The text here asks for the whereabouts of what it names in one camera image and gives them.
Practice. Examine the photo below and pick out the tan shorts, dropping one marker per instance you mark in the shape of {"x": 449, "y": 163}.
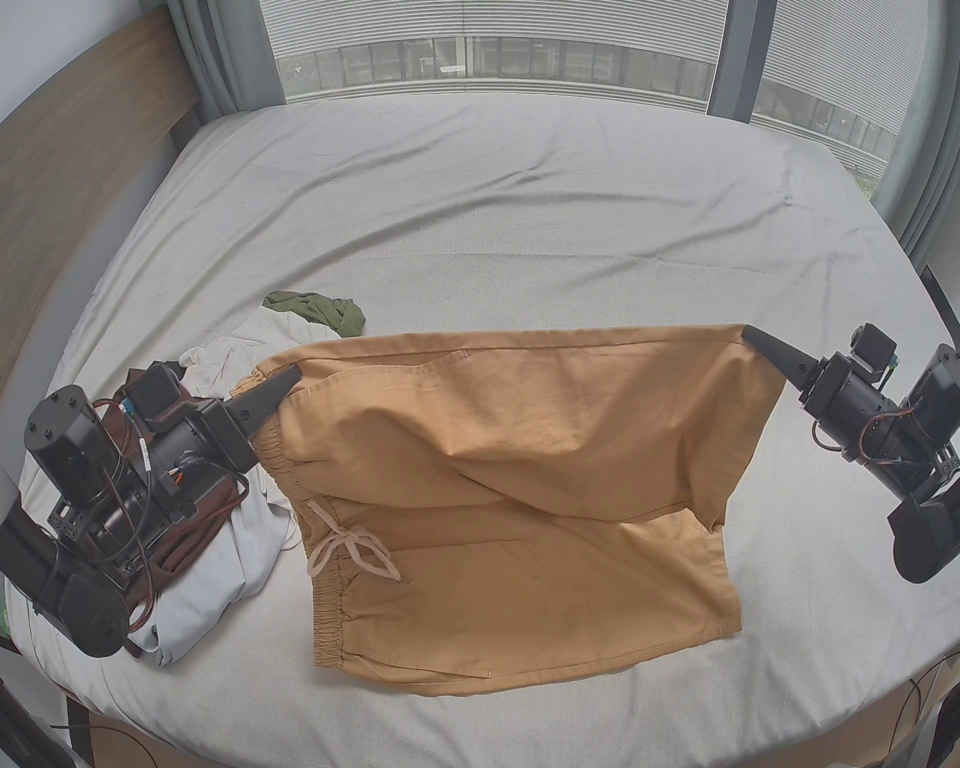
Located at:
{"x": 525, "y": 487}

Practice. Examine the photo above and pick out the grey-green curtain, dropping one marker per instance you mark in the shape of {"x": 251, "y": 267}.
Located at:
{"x": 225, "y": 52}
{"x": 930, "y": 150}

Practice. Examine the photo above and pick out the window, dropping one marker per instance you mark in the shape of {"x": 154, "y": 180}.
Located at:
{"x": 525, "y": 45}

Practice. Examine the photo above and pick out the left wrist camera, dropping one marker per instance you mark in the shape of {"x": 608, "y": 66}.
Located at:
{"x": 154, "y": 390}

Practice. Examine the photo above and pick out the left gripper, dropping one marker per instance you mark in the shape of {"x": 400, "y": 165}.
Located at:
{"x": 214, "y": 450}

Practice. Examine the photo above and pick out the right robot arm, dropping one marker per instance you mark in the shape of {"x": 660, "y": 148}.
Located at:
{"x": 930, "y": 540}

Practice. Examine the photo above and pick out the white garment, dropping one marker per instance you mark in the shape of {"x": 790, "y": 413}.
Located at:
{"x": 240, "y": 352}

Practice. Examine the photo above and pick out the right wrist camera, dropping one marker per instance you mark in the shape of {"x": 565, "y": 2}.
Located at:
{"x": 874, "y": 349}

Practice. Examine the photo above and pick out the bed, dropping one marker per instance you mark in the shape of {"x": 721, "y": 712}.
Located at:
{"x": 525, "y": 187}

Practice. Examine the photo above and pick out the olive green garment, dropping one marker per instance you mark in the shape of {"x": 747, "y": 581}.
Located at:
{"x": 322, "y": 309}

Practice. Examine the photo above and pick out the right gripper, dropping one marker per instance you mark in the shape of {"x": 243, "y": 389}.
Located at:
{"x": 844, "y": 405}

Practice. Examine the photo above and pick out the pale blue garment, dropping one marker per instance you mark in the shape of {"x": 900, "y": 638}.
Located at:
{"x": 187, "y": 622}

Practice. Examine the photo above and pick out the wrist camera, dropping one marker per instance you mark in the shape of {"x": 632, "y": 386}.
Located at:
{"x": 874, "y": 349}
{"x": 154, "y": 390}

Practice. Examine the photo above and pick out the brown garment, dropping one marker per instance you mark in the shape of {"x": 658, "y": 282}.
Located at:
{"x": 206, "y": 529}

